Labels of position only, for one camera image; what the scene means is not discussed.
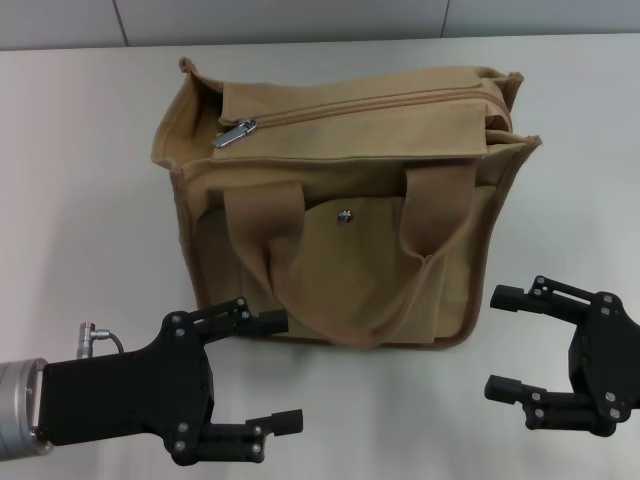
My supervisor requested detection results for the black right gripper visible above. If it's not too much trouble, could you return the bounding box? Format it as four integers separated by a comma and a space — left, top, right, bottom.
484, 274, 640, 439

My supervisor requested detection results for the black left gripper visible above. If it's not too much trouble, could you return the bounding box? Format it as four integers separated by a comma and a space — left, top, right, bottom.
39, 297, 305, 466

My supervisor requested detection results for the khaki canvas food bag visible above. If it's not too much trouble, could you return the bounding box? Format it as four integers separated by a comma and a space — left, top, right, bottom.
151, 56, 543, 354

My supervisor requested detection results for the silver metal zipper pull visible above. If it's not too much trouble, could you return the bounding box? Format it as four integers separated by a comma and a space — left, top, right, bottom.
211, 117, 259, 150

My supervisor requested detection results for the left gripper cable connector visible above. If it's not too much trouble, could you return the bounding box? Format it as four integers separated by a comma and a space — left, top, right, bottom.
75, 323, 126, 361

